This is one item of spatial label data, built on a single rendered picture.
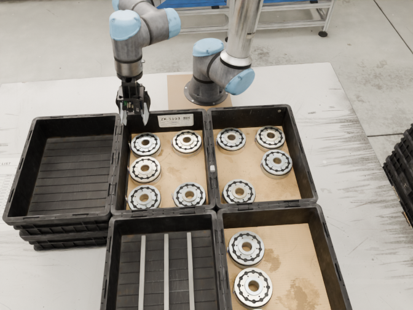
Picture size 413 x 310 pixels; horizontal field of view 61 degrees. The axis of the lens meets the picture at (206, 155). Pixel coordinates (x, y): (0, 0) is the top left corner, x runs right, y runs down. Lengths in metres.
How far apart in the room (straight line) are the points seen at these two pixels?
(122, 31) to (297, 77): 1.06
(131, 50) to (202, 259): 0.60
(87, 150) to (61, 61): 1.92
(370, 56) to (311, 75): 1.53
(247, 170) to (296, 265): 0.35
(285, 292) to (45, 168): 0.87
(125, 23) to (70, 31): 2.61
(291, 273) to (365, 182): 0.54
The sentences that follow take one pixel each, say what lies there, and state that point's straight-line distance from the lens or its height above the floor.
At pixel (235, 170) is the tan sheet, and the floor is 0.83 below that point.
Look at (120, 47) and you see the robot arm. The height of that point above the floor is 1.28.
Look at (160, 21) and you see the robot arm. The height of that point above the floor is 1.30.
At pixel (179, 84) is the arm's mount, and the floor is 0.79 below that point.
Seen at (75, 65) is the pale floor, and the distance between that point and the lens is 3.08.
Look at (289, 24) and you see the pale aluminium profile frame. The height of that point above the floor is 0.13.
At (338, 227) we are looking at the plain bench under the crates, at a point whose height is 0.70.
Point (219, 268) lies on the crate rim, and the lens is 0.93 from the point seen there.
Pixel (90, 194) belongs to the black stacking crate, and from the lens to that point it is 1.20.
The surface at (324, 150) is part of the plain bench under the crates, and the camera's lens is 1.48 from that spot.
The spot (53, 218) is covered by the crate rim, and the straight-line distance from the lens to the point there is 1.07.
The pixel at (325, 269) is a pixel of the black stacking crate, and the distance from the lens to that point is 1.05.
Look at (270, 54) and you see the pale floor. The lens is 3.06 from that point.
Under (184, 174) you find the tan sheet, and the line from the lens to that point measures 1.18.
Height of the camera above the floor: 1.81
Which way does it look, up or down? 53 degrees down
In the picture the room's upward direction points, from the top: straight up
